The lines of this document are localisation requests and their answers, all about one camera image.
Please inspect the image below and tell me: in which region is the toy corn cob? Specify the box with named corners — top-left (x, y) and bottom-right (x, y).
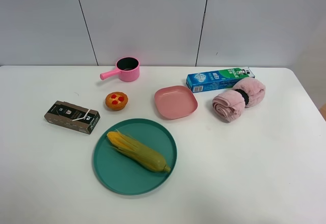
top-left (106, 130), bottom-right (171, 173)

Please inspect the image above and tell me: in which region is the pink square plate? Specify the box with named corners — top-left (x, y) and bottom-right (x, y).
top-left (154, 86), bottom-right (198, 120)

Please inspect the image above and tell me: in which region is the toy fruit tart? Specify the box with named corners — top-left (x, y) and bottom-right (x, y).
top-left (105, 92), bottom-right (128, 111)

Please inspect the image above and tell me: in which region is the pink toy saucepan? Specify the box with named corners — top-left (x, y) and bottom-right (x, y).
top-left (99, 57), bottom-right (140, 82)

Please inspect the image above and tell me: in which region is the blue toothpaste box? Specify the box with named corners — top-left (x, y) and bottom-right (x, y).
top-left (186, 67), bottom-right (255, 93)

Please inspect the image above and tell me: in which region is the rolled pink towel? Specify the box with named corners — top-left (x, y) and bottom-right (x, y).
top-left (212, 77), bottom-right (266, 122)

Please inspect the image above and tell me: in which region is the green round tray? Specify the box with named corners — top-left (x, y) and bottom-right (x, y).
top-left (92, 118), bottom-right (177, 195)

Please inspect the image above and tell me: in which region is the dark brown carton box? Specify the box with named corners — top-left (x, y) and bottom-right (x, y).
top-left (44, 101), bottom-right (100, 134)

